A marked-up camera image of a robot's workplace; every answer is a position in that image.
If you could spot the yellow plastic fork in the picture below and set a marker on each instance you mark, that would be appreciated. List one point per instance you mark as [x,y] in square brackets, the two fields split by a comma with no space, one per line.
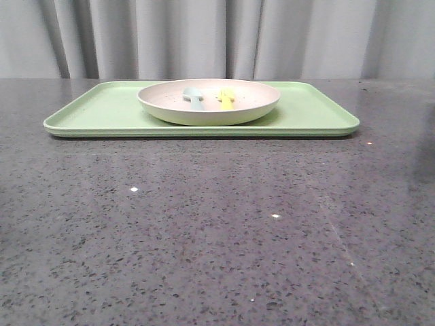
[226,98]

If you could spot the light blue plastic spoon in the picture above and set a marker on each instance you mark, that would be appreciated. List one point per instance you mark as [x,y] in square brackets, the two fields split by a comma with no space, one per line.
[194,96]

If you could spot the grey curtain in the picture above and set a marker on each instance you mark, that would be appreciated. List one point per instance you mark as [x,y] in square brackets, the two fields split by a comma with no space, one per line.
[263,40]

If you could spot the light green tray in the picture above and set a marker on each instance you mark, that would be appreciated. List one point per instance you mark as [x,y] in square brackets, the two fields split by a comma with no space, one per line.
[112,109]

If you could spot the white speckled plate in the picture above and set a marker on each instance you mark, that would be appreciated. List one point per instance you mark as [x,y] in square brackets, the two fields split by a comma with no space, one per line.
[252,100]

